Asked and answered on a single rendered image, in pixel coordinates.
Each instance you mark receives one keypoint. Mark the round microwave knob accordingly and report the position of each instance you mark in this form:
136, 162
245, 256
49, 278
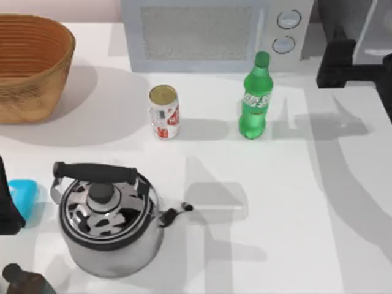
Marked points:
289, 19
284, 44

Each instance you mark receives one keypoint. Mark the pale microwave oven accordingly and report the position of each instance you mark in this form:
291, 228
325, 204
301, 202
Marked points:
269, 64

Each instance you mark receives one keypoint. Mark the green bottle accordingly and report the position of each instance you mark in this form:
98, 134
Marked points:
254, 107

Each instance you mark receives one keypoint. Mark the microwave oven door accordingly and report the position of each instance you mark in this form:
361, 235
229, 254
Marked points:
196, 33

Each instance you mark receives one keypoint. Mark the red and white can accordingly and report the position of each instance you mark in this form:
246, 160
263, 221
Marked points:
163, 113

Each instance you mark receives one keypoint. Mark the brown woven basket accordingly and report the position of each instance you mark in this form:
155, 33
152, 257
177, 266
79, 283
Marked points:
36, 82

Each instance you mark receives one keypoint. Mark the light blue cup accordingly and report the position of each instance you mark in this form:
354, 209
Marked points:
23, 196

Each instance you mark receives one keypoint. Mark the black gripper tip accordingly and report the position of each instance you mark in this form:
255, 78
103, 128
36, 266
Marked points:
7, 208

